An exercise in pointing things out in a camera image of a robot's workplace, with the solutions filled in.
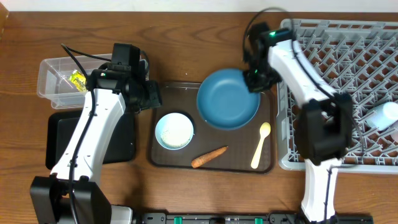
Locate dark brown serving tray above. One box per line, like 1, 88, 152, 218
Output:
147, 82, 276, 174

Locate yellow green snack wrapper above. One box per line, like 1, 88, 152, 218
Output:
69, 70, 87, 92

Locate pink white paper cup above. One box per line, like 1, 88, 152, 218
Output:
391, 121, 398, 142

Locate black rail at table edge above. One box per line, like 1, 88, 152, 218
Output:
133, 207, 374, 224

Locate light blue rice bowl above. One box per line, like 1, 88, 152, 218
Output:
155, 113, 194, 151

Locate orange carrot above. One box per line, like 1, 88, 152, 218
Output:
191, 146, 228, 168

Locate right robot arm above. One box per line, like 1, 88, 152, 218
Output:
243, 23, 353, 223

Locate pale yellow plastic spoon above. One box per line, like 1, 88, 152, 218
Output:
251, 122, 271, 169

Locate small blue white cup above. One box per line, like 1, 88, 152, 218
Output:
366, 102, 397, 131

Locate grey dishwasher rack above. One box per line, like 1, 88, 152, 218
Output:
280, 19, 397, 174

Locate clear plastic bin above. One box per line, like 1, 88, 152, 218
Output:
37, 52, 149, 110

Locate black plastic bin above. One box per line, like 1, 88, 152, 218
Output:
45, 110, 136, 170

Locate dark blue plate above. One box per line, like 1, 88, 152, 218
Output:
197, 68, 261, 130

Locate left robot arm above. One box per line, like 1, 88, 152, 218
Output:
30, 69, 161, 223

